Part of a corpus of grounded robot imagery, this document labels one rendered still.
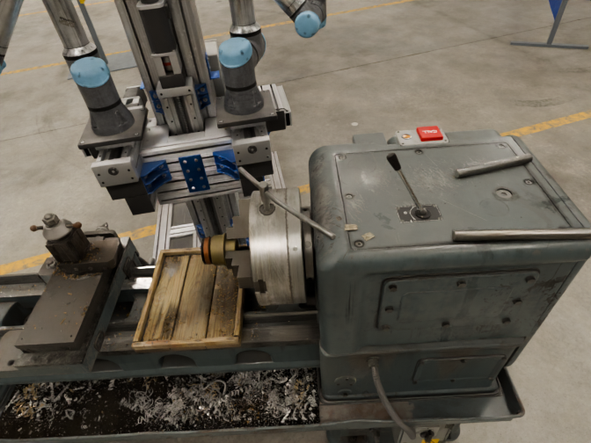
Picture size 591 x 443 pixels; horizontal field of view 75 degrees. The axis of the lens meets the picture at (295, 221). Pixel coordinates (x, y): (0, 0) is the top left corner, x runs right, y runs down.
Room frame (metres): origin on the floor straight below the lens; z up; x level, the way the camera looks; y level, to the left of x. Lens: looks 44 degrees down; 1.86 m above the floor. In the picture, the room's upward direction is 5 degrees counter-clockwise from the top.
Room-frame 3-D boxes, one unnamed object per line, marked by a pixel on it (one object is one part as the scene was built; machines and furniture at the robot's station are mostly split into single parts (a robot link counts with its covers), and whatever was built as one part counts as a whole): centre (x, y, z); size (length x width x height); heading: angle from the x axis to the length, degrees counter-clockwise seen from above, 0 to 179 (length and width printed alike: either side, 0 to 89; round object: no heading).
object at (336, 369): (0.72, -0.34, 0.43); 0.60 x 0.48 x 0.86; 88
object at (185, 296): (0.73, 0.33, 0.89); 0.36 x 0.30 x 0.04; 178
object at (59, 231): (0.82, 0.68, 1.13); 0.08 x 0.08 x 0.03
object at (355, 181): (0.72, -0.34, 1.06); 0.59 x 0.48 x 0.39; 88
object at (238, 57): (1.40, 0.15, 1.33); 0.13 x 0.12 x 0.14; 165
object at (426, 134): (0.92, -0.40, 1.26); 0.06 x 0.06 x 0.02; 88
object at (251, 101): (1.39, 0.15, 1.21); 0.15 x 0.15 x 0.10
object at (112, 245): (0.82, 0.65, 0.99); 0.20 x 0.10 x 0.05; 88
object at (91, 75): (1.34, 0.65, 1.33); 0.13 x 0.12 x 0.14; 28
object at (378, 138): (0.93, -0.23, 1.24); 0.09 x 0.08 x 0.03; 88
